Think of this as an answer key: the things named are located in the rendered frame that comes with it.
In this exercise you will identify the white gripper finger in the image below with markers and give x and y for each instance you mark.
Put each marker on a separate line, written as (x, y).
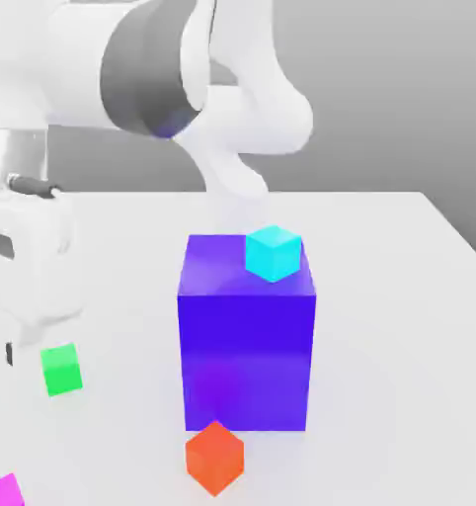
(9, 354)

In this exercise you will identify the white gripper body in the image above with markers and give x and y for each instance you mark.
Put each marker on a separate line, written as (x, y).
(28, 272)

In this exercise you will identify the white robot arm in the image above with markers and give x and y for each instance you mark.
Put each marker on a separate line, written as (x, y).
(80, 63)

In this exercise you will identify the small green cube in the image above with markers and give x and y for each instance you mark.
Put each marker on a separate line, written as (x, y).
(62, 371)

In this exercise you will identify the small magenta cube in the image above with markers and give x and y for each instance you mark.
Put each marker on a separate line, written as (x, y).
(3, 492)

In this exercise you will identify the small orange cube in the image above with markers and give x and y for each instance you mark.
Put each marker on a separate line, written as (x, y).
(214, 458)

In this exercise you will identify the small cyan cube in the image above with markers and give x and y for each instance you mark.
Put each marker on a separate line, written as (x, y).
(272, 253)

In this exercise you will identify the large purple box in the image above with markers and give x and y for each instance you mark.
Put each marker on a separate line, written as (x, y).
(246, 355)

